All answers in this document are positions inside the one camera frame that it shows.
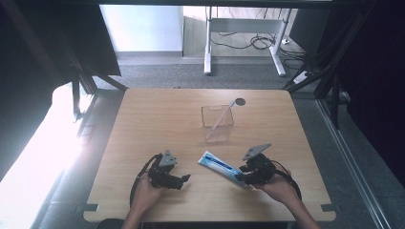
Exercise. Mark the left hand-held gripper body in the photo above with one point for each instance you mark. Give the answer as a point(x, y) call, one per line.
point(162, 175)

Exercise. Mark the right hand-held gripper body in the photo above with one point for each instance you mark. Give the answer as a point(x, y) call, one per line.
point(259, 168)

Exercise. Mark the blue white toothpaste tube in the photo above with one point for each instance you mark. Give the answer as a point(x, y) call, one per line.
point(218, 166)

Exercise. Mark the clear plastic box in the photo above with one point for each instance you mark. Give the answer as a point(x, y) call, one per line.
point(217, 124)

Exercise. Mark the pink toothbrush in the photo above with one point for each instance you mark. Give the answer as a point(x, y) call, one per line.
point(223, 117)

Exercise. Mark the person's left hand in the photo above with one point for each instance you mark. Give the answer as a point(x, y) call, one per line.
point(146, 194)

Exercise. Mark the person's right hand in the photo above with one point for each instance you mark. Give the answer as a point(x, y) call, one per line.
point(277, 189)

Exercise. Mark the white power strip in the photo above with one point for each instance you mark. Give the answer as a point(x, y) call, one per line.
point(301, 77)

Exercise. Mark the dark curtain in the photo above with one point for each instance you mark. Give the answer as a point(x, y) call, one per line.
point(379, 79)
point(28, 63)

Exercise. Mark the aluminium floor rail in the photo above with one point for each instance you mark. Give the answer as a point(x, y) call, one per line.
point(353, 165)

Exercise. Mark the black metal frame strut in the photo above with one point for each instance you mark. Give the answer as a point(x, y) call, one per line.
point(324, 70)
point(86, 79)

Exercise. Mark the white desk frame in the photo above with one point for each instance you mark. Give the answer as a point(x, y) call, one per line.
point(245, 25)

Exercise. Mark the white wall panel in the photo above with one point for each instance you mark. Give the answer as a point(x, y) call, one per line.
point(143, 28)

